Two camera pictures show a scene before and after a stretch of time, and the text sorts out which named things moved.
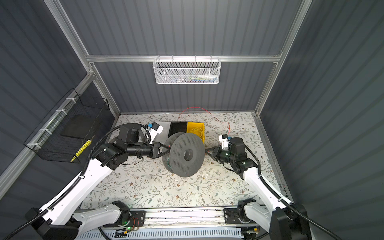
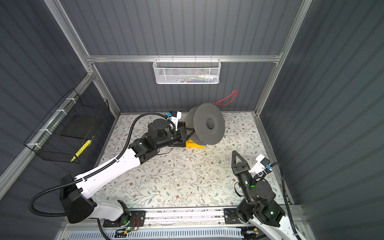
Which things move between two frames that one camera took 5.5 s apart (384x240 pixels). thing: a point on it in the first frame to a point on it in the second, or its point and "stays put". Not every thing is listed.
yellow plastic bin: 197,128 to 190,143
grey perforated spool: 186,157 to 208,121
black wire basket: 65,131 stays put
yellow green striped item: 82,150 stays put
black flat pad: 78,126 stays put
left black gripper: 156,145 to 181,134
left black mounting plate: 137,219 stays put
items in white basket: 202,78 stays put
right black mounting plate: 231,216 stays put
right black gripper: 217,151 to 241,168
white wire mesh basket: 186,71 stays put
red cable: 209,112 to 215,103
